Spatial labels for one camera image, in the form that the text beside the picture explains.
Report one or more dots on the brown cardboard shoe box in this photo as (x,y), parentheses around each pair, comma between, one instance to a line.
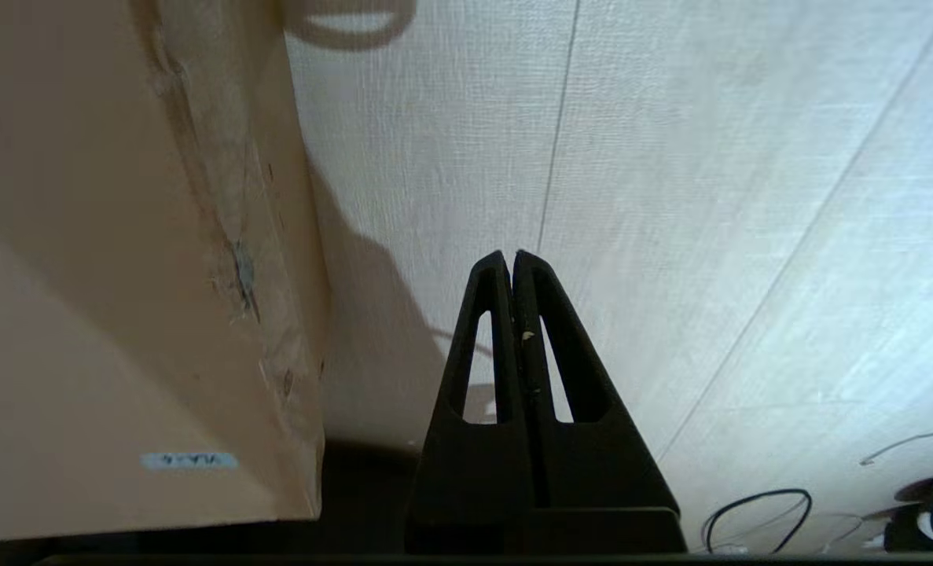
(120,275)

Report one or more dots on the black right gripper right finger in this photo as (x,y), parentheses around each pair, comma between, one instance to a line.
(600,487)

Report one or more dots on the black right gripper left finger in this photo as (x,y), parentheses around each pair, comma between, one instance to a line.
(450,487)

